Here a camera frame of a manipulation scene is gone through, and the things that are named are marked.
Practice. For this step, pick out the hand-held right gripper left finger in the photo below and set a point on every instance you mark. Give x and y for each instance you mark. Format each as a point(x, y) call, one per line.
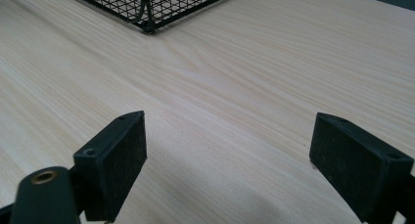
point(111, 171)

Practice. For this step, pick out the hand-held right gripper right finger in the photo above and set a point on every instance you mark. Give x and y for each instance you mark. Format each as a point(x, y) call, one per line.
point(355, 171)

